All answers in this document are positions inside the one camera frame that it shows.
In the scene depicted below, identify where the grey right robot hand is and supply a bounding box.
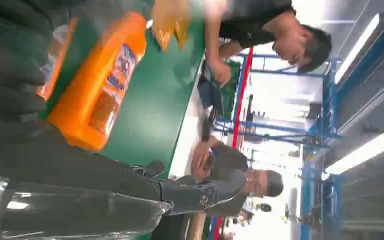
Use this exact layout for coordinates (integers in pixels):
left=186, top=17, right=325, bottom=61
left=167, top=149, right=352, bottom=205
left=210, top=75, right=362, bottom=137
left=0, top=119, right=175, bottom=240

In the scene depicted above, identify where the white table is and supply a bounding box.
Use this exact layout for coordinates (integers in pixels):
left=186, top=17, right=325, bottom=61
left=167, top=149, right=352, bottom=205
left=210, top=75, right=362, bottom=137
left=168, top=59, right=214, bottom=180

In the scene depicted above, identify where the green table mat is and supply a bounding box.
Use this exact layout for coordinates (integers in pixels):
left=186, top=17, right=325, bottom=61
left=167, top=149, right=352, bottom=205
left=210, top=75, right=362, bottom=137
left=38, top=0, right=209, bottom=180

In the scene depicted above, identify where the person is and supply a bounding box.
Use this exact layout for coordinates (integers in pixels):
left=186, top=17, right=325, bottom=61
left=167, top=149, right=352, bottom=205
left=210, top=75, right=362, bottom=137
left=203, top=0, right=334, bottom=89
left=178, top=135, right=285, bottom=218

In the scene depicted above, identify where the dark blue pouch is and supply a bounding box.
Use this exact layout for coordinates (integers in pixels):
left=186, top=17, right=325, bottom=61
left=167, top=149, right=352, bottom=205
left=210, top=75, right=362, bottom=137
left=196, top=71, right=224, bottom=115

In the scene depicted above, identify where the green plastic crate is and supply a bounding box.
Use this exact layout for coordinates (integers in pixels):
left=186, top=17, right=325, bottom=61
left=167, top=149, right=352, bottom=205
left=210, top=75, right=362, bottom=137
left=211, top=61, right=243, bottom=117

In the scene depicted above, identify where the red pole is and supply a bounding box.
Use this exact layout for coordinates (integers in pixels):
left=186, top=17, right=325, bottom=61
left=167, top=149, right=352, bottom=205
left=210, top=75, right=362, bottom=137
left=231, top=47, right=255, bottom=150

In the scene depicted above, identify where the yellow plastic sheet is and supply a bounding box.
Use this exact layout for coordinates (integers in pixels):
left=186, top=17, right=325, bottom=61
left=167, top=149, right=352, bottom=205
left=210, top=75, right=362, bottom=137
left=150, top=0, right=193, bottom=52

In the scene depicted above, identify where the blue metal rack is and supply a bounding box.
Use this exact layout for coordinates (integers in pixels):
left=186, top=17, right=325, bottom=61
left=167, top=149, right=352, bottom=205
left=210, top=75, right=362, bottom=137
left=213, top=49, right=344, bottom=240

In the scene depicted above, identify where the ceiling light strip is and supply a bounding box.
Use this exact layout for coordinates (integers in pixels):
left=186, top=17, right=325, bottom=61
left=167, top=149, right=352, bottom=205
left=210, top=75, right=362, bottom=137
left=334, top=13, right=381, bottom=84
left=324, top=130, right=384, bottom=176

